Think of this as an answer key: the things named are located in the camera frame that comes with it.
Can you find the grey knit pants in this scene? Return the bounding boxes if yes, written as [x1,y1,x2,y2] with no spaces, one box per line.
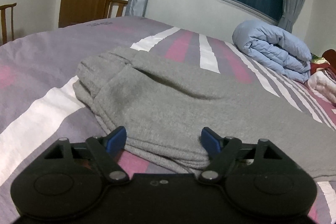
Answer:
[73,47,335,181]

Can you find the striped purple pink bedsheet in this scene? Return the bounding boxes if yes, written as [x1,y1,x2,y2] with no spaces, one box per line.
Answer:
[1,17,335,223]

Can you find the folded light blue duvet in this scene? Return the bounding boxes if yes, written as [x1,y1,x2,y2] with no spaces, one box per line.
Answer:
[232,20,312,84]

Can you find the folded pink white blanket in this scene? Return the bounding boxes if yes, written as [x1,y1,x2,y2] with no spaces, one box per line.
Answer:
[306,69,336,105]

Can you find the red folded cloth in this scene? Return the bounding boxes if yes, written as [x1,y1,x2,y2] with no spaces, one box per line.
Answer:
[310,49,336,75]

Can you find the wooden chair by door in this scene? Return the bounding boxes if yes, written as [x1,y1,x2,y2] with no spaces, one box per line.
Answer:
[107,0,128,18]

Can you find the wooden chair at left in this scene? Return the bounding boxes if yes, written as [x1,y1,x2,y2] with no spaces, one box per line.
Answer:
[0,3,17,44]

